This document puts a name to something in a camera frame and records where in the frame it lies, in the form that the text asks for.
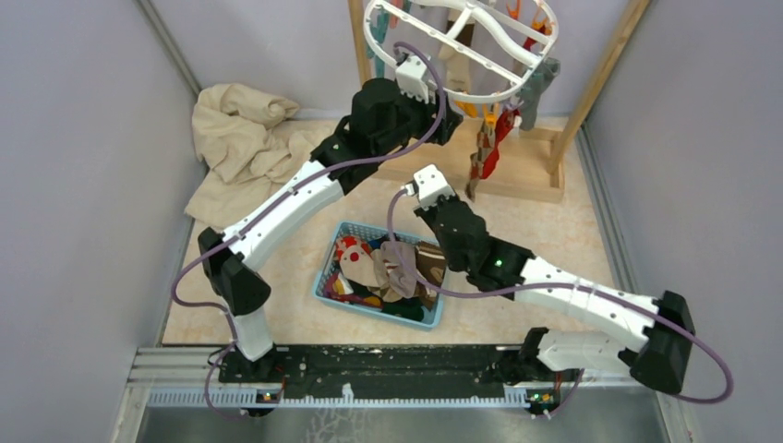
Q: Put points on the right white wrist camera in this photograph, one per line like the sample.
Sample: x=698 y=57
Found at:
x=427 y=186

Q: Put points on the beige crumpled cloth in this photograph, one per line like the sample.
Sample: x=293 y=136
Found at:
x=251 y=144

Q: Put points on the white oval clip hanger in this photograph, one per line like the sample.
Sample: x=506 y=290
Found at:
x=524 y=44

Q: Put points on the blue plastic basket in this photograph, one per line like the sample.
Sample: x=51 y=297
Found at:
x=323 y=287

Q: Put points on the pile of socks in basket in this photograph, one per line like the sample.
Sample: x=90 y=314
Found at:
x=400 y=278

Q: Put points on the brown white striped sock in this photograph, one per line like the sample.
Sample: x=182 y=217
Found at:
x=485 y=141

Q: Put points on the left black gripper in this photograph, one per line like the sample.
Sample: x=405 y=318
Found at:
x=427 y=110

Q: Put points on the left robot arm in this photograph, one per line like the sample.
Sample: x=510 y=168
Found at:
x=388 y=119

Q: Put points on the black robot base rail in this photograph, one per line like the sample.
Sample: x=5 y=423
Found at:
x=404 y=372

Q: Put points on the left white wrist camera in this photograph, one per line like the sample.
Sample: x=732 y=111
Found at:
x=415 y=79

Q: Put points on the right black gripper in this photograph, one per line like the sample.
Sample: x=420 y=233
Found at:
x=427 y=214

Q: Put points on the grey sock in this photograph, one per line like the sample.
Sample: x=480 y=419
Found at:
x=531 y=93

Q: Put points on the wooden hanger stand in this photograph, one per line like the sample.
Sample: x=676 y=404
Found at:
x=530 y=161

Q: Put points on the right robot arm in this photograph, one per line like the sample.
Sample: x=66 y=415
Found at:
x=655 y=354

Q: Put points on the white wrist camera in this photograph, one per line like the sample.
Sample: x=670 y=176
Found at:
x=427 y=186
x=415 y=79

